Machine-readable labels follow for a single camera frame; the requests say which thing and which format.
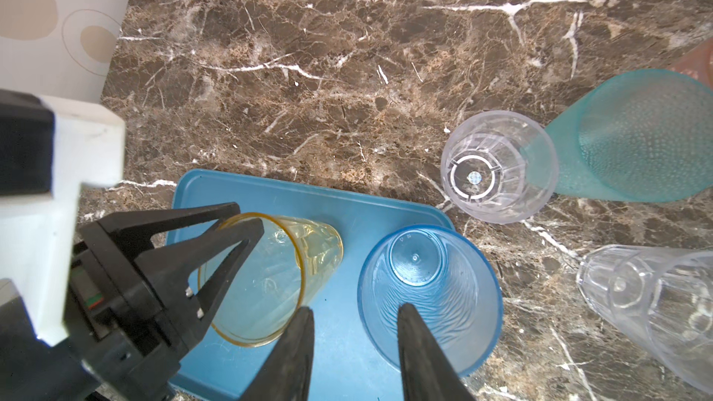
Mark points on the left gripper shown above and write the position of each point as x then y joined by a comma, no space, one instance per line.
130,320

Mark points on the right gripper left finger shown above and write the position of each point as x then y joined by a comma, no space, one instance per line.
286,374

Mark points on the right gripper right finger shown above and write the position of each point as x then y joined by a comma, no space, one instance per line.
425,371

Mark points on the teal plastic tray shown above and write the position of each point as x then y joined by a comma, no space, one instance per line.
346,365

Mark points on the blue textured plastic cup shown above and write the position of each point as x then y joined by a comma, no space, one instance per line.
449,281

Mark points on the yellow plastic cup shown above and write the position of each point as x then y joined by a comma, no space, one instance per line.
291,263

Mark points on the green textured plastic cup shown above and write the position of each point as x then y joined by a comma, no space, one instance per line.
642,136

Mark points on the pink plastic cup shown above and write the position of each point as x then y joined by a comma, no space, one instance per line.
697,63

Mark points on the clear cup beside blue cup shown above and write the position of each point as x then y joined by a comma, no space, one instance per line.
499,167

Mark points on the clear faceted cup centre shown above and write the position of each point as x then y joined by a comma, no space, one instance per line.
660,298

